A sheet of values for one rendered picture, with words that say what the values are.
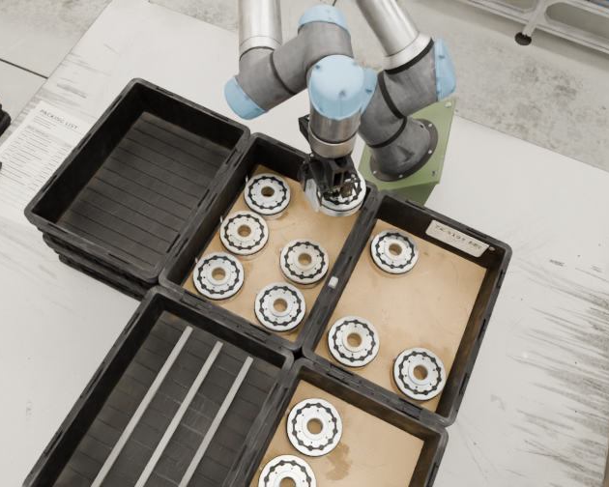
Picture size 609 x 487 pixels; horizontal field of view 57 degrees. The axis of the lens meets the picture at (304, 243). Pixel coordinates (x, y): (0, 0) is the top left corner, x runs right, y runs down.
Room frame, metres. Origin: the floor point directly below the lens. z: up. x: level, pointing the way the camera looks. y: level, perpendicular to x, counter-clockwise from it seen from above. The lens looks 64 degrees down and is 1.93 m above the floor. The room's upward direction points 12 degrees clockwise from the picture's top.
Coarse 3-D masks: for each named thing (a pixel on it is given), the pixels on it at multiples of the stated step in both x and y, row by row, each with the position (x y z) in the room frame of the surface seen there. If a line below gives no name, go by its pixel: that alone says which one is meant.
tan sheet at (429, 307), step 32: (384, 224) 0.62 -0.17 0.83; (448, 256) 0.57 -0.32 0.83; (352, 288) 0.45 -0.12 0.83; (384, 288) 0.47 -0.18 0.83; (416, 288) 0.48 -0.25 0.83; (448, 288) 0.50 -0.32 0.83; (384, 320) 0.40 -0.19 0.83; (416, 320) 0.41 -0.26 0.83; (448, 320) 0.42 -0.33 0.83; (320, 352) 0.30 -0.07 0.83; (384, 352) 0.33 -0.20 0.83; (448, 352) 0.36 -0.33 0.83; (384, 384) 0.27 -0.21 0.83
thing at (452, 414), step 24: (384, 192) 0.64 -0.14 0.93; (432, 216) 0.60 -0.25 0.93; (360, 240) 0.52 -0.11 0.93; (504, 264) 0.53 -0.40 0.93; (336, 288) 0.40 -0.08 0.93; (312, 336) 0.30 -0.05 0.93; (480, 336) 0.37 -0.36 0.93; (312, 360) 0.26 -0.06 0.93; (360, 384) 0.23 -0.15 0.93; (408, 408) 0.21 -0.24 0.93; (456, 408) 0.23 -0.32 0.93
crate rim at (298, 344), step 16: (272, 144) 0.70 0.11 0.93; (240, 160) 0.64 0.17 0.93; (224, 176) 0.60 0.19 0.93; (208, 208) 0.52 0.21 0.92; (368, 208) 0.59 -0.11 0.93; (192, 224) 0.47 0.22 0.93; (352, 240) 0.51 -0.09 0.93; (176, 256) 0.41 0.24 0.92; (160, 272) 0.36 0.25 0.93; (336, 272) 0.44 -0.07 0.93; (176, 288) 0.34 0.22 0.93; (208, 304) 0.32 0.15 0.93; (320, 304) 0.36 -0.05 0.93; (240, 320) 0.30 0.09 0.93; (272, 336) 0.29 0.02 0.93; (304, 336) 0.30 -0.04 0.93
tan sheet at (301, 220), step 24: (264, 168) 0.70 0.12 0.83; (288, 216) 0.59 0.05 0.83; (312, 216) 0.60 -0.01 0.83; (216, 240) 0.50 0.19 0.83; (288, 240) 0.53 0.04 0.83; (336, 240) 0.56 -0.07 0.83; (264, 264) 0.46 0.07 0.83; (192, 288) 0.38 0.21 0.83; (312, 288) 0.43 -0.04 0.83; (240, 312) 0.35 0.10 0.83; (288, 336) 0.32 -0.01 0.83
